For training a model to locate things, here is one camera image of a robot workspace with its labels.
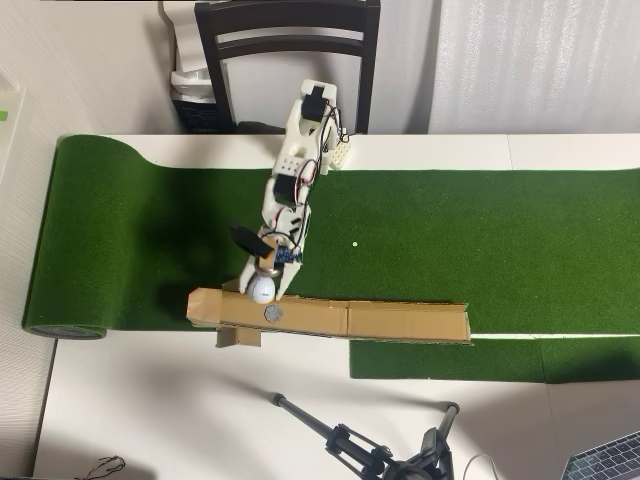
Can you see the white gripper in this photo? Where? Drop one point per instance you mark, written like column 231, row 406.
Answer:
column 289, row 278

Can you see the white golf ball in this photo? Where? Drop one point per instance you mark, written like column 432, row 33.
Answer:
column 261, row 290

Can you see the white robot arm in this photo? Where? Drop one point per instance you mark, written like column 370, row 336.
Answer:
column 295, row 150

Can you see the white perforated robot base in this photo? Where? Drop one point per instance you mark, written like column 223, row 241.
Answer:
column 341, row 156

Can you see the brown cardboard ramp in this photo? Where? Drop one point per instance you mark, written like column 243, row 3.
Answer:
column 400, row 322

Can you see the dark printed box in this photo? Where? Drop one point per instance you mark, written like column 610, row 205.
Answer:
column 200, row 117

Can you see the black tripod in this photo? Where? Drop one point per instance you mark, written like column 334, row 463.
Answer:
column 345, row 440

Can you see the long green putting mat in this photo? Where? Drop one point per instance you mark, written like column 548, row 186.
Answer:
column 450, row 225

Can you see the short green turf strip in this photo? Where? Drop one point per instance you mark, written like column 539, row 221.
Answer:
column 450, row 360

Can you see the white plastic appliance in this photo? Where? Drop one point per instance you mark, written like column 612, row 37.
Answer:
column 187, row 50

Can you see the dark wooden chair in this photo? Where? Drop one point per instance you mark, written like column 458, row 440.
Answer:
column 285, row 20

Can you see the white curtain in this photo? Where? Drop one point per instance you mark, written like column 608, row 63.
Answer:
column 525, row 65

